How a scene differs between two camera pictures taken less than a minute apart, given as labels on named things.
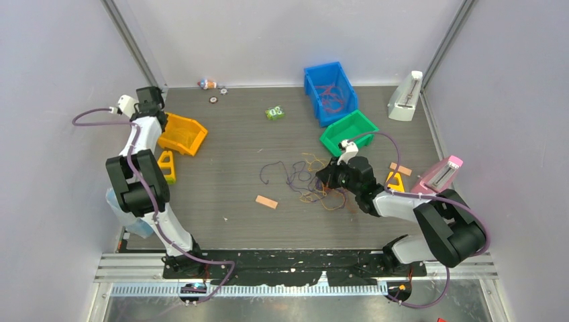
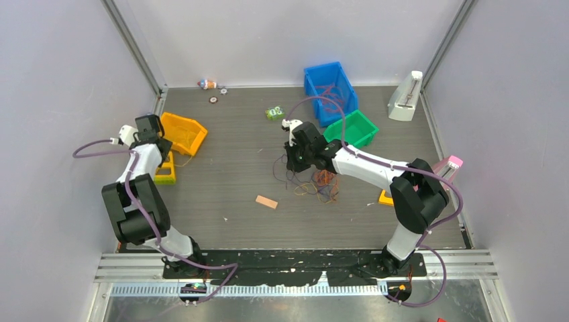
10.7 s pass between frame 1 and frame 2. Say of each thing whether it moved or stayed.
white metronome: stayed
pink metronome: stayed
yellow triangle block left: stayed
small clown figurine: stayed
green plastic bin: stayed
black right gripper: moved
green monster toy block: stayed
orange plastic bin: stayed
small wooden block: stayed
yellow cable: moved
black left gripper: moved
